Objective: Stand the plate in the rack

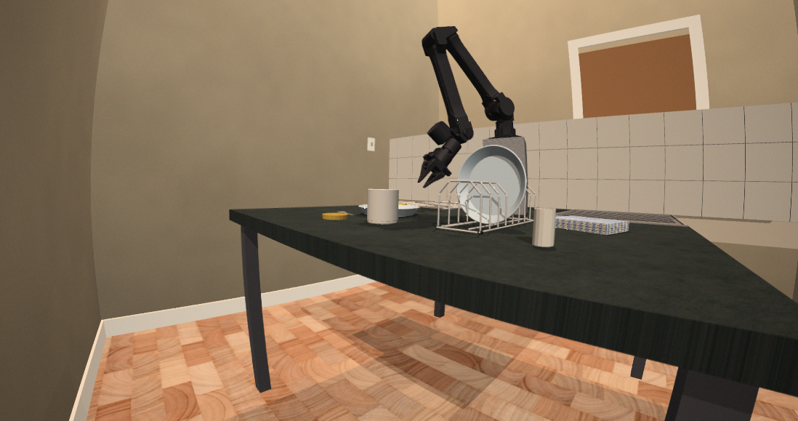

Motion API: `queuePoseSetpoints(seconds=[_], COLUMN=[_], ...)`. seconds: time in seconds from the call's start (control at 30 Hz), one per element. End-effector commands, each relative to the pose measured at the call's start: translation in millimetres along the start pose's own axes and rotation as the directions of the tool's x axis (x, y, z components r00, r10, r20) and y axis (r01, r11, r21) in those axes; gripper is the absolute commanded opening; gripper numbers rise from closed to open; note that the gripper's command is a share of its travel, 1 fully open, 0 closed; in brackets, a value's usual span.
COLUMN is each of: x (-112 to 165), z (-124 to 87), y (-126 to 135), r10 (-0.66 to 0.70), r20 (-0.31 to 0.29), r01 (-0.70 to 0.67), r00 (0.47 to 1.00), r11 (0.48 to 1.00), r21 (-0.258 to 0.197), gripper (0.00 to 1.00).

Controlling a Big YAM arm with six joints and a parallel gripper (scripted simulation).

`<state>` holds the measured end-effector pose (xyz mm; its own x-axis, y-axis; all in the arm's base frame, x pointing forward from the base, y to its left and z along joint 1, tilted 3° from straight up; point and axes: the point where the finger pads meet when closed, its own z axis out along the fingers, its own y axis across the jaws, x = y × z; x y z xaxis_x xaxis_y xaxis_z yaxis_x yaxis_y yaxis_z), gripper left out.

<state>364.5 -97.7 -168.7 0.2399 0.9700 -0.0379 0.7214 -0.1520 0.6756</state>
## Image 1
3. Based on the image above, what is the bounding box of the orange round disc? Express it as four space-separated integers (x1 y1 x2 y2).
323 213 348 220

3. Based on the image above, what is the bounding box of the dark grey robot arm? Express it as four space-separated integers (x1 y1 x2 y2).
422 26 522 156

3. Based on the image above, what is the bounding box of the beige tiled wall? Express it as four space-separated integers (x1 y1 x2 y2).
389 103 798 249

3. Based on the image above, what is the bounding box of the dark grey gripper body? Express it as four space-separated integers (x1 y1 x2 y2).
423 148 454 177

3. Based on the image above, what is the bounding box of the white round plate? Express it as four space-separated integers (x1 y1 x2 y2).
359 204 420 217
456 145 527 225

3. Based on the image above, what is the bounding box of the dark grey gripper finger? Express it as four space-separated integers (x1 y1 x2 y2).
423 172 445 188
418 162 435 183

